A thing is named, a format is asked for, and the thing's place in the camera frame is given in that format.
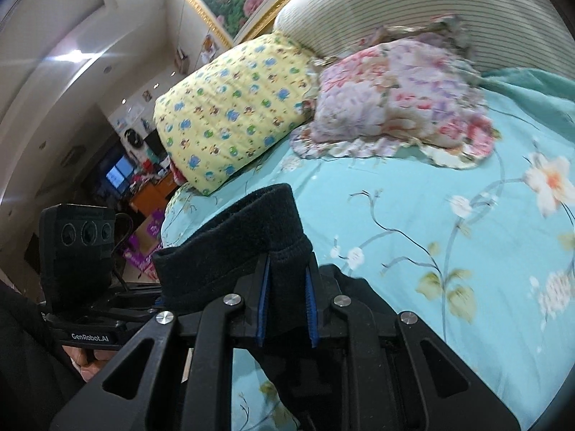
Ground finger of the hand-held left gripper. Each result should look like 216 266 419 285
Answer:
134 295 164 319

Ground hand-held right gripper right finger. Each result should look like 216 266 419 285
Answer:
304 254 524 431

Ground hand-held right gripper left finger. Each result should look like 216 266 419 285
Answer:
49 254 274 431

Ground black pants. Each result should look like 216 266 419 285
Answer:
152 184 373 431

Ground person's left forearm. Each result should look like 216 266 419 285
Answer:
0 278 88 431

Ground person's left hand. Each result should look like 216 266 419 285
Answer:
63 346 118 383

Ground purple cardboard box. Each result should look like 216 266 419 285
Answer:
122 209 165 275

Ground monitor screen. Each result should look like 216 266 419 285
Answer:
105 155 135 190

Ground orange wooden cabinet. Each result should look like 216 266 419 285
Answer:
129 173 179 214

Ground blue floral bedsheet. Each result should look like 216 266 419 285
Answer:
161 67 575 431

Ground yellow cartoon print pillow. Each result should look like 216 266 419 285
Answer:
153 31 322 197

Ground pink floral ruffled pillow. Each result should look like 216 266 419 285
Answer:
290 13 501 170

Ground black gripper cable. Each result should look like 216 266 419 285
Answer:
111 213 136 281

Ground wall calendar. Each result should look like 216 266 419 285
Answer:
202 33 219 66

